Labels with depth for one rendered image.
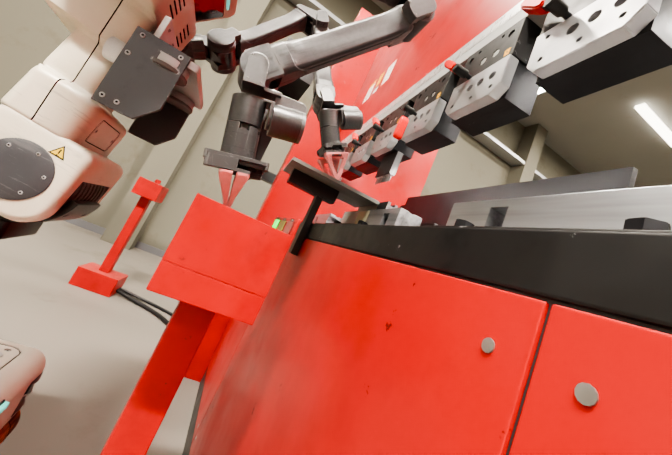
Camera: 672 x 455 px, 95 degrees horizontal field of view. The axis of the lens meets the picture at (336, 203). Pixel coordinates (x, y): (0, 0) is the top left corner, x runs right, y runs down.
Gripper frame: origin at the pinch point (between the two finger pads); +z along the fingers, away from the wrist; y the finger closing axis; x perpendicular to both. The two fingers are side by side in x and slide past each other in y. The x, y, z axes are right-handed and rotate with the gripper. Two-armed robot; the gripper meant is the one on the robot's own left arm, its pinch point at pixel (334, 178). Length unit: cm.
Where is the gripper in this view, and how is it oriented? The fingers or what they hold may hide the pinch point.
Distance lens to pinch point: 89.3
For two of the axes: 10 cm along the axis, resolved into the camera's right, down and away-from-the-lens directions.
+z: 0.9, 9.9, -0.5
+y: -3.1, 0.8, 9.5
